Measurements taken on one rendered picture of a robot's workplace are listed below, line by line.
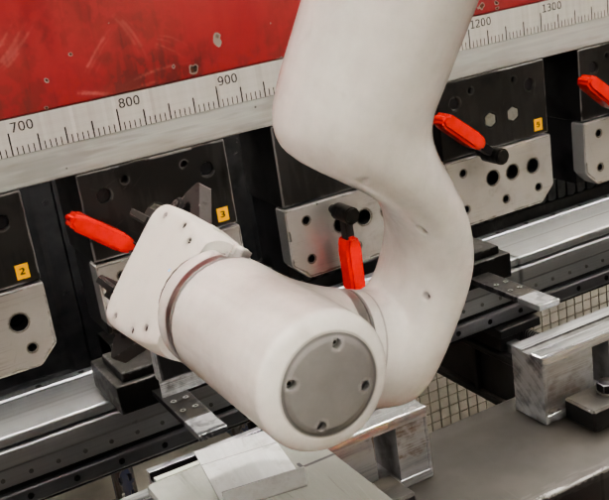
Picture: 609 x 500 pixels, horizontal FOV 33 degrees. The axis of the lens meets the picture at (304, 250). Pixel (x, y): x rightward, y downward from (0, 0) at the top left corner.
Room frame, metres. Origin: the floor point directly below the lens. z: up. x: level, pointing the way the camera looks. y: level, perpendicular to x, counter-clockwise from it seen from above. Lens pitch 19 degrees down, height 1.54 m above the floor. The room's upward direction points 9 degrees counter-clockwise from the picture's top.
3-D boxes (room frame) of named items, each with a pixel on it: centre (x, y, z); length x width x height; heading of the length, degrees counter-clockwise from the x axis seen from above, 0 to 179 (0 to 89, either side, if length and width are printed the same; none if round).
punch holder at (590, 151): (1.24, -0.39, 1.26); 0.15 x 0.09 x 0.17; 116
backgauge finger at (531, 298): (1.35, -0.25, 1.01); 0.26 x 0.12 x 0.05; 26
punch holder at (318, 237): (1.06, -0.03, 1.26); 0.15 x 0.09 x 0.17; 116
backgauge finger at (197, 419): (1.14, 0.19, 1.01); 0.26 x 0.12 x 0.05; 26
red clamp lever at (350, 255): (1.00, -0.04, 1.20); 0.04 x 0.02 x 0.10; 26
